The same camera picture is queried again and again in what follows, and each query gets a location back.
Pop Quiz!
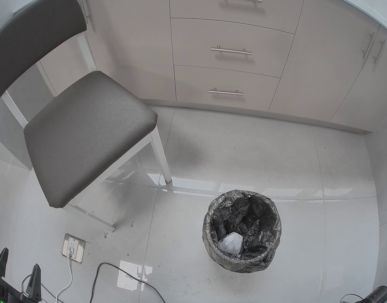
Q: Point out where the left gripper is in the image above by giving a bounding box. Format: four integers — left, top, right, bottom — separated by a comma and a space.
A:
0, 247, 42, 303

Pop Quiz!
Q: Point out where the white paper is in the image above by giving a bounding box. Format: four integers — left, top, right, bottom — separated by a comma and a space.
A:
217, 232, 244, 254

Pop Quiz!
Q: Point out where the black plastic bag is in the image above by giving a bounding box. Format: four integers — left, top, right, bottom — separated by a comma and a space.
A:
202, 190, 282, 272

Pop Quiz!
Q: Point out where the grey padded white chair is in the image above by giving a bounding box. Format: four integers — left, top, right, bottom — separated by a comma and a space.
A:
0, 0, 173, 233

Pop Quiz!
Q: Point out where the beige cabinet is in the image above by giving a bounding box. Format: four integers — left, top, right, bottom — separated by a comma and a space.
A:
38, 0, 387, 135

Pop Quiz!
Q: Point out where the black cable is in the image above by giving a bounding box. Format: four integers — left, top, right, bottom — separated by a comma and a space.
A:
91, 262, 167, 303
340, 292, 368, 303
21, 274, 56, 303

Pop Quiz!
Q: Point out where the white cable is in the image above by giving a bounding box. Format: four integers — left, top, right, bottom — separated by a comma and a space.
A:
56, 246, 75, 303

